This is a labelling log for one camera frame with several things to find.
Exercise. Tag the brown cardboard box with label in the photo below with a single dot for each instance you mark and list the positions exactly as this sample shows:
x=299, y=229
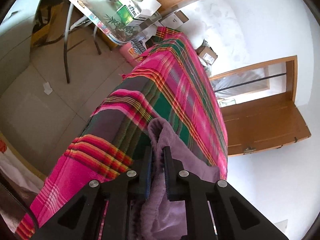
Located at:
x=207, y=54

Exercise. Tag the white green tissue box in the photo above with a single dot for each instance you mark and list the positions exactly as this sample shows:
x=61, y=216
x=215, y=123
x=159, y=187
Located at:
x=134, y=12

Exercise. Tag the white drawer cabinet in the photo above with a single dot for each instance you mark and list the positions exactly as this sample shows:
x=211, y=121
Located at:
x=16, y=31

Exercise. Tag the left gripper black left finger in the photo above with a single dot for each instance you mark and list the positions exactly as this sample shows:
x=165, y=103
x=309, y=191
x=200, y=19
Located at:
x=103, y=210

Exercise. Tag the white open cardboard box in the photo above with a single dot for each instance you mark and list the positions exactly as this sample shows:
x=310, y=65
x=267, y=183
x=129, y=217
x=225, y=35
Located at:
x=174, y=20

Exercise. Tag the pink bottle pack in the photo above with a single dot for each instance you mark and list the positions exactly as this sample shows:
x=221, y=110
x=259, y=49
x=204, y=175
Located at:
x=131, y=52

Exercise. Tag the purple fleece garment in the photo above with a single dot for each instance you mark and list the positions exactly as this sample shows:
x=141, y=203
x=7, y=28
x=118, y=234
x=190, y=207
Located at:
x=159, y=217

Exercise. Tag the wooden door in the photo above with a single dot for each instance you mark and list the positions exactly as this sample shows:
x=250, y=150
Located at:
x=263, y=124

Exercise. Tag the pink green plaid bedspread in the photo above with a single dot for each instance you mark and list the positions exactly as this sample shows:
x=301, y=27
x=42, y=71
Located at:
x=169, y=83

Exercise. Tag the glass top side table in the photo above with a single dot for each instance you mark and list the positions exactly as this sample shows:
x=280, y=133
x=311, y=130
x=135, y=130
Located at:
x=103, y=14

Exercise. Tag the plastic curtain with zipper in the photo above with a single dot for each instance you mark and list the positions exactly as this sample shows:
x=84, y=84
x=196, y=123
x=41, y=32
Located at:
x=250, y=85

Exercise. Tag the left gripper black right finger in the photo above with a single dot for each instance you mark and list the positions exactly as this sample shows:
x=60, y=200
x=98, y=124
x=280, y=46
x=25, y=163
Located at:
x=218, y=211

